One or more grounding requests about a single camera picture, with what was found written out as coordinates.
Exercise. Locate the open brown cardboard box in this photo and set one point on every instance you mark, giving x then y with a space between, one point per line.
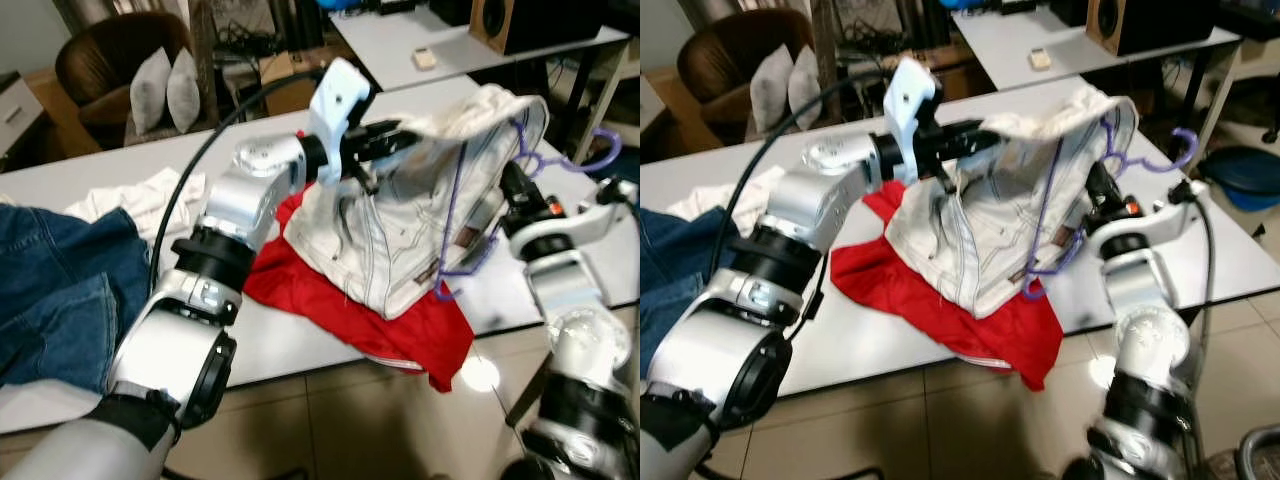
290 90
962 85

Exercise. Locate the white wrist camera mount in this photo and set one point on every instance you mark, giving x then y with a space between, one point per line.
590 222
1150 222
335 100
912 100

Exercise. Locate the blue plastic basin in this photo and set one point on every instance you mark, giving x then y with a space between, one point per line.
1240 175

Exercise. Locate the purple plastic hanger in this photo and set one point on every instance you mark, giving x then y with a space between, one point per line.
1188 150
610 152

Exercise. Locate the grey brown patterned post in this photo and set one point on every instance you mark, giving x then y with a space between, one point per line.
203 50
825 50

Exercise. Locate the wooden loudspeaker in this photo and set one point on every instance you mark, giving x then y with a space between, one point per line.
1105 20
490 20

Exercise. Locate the beige remote control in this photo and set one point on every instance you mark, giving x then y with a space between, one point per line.
1040 60
425 59

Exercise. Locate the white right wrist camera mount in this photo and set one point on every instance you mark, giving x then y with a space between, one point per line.
590 222
1150 222

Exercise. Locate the small white crumpled cloth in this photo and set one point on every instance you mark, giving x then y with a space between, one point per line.
730 195
130 200

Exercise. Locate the brown leather armchair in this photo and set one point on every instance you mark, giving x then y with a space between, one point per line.
110 50
730 45

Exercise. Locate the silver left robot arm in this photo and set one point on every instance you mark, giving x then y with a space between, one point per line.
170 350
760 340

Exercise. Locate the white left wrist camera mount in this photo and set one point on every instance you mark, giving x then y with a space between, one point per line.
912 100
335 100

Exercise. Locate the cream denim trousers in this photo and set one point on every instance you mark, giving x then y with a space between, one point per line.
400 230
990 235

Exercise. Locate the white desk black legs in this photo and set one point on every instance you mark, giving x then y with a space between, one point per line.
400 35
1010 35

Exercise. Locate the grey pillow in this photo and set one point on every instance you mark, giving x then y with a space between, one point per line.
807 88
185 88
772 90
150 90

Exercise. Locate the blue denim jeans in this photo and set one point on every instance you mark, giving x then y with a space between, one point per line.
60 290
670 270

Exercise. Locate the red cloth garment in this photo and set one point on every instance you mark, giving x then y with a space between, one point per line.
930 310
330 310

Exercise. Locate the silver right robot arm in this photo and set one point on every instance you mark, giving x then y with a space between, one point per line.
1155 345
580 340

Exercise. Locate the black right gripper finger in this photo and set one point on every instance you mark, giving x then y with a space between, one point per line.
516 180
1101 180

